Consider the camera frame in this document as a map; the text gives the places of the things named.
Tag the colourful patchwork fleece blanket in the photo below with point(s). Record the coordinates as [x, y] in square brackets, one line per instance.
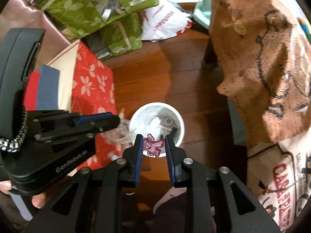
[305, 26]

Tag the white plastic bag red print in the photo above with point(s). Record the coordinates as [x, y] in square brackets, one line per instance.
[162, 21]

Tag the red folded cloth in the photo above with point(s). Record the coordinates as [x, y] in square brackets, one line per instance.
[31, 92]

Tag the white round bin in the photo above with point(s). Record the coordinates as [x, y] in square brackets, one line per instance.
[155, 109]

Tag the teal cloth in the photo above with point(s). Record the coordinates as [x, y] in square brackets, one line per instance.
[203, 12]

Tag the red floral cloth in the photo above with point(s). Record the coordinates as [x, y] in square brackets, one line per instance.
[92, 82]

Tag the pink translucent bear figure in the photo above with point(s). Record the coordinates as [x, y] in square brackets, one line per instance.
[154, 145]

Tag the dark grey bag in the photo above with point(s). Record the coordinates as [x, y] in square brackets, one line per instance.
[94, 45]

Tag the brown glossy cushion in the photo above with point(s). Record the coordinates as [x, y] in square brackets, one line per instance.
[29, 17]

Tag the teal bed sheet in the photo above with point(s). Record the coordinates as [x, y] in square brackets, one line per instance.
[237, 126]

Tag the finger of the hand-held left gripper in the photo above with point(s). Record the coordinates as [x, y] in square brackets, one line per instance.
[107, 125]
[94, 117]

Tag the blue folded cloth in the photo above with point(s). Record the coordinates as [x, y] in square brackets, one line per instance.
[48, 87]

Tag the person's left hand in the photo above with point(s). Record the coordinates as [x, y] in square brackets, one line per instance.
[38, 201]

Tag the clear plastic wrapper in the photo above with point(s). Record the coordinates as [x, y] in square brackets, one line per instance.
[121, 136]

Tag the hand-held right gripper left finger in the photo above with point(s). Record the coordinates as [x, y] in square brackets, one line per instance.
[138, 160]

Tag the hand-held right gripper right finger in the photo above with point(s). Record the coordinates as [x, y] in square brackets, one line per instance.
[170, 161]

